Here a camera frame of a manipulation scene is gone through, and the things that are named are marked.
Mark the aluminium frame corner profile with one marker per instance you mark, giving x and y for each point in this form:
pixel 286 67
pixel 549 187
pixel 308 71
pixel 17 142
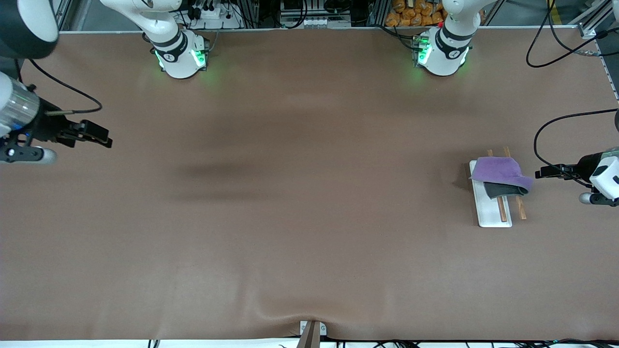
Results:
pixel 592 21

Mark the purple microfibre towel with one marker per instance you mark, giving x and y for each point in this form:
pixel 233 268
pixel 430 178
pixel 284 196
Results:
pixel 498 170

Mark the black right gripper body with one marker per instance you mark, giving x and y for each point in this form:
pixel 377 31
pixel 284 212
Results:
pixel 48 126

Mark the slim white power strip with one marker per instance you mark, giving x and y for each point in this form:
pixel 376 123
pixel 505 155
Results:
pixel 316 22

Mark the brown table cover mat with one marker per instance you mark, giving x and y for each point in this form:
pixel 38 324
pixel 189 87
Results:
pixel 290 217

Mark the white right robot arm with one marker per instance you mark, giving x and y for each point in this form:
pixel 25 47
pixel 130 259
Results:
pixel 176 48

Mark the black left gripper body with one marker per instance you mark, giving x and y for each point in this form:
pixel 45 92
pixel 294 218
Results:
pixel 588 166

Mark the aluminium camera mount profile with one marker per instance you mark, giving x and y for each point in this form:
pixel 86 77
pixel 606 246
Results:
pixel 310 336

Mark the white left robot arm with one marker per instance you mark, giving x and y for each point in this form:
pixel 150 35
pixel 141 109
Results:
pixel 442 53

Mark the pile of orange bags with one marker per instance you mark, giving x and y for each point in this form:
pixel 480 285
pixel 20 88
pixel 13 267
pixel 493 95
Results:
pixel 411 14

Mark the white power strip with plugs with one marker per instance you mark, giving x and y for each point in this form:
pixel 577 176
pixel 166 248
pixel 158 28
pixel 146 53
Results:
pixel 213 17

